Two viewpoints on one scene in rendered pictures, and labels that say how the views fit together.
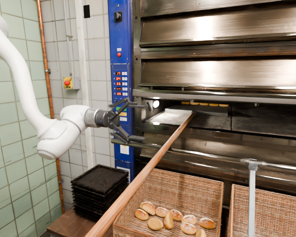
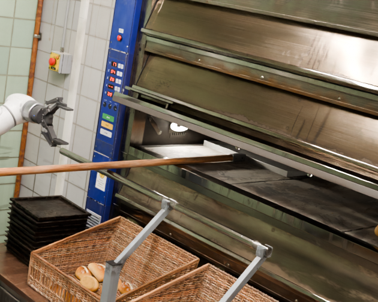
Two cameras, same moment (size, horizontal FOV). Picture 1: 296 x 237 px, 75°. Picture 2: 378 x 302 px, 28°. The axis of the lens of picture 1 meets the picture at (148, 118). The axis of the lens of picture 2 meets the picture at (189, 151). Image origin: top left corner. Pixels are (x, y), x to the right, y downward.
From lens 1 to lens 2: 2.31 m
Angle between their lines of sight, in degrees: 22
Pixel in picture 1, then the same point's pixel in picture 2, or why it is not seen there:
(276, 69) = (273, 106)
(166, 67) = (170, 70)
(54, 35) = not seen: outside the picture
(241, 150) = (231, 216)
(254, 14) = (263, 27)
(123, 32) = (129, 8)
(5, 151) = not seen: outside the picture
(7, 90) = not seen: outside the picture
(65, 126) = not seen: outside the picture
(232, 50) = (236, 68)
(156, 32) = (166, 18)
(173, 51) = (179, 51)
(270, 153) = (259, 227)
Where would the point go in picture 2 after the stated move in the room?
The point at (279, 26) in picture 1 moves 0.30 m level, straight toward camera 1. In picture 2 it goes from (278, 50) to (214, 42)
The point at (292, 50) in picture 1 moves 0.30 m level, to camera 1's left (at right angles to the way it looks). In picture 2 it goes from (288, 85) to (216, 69)
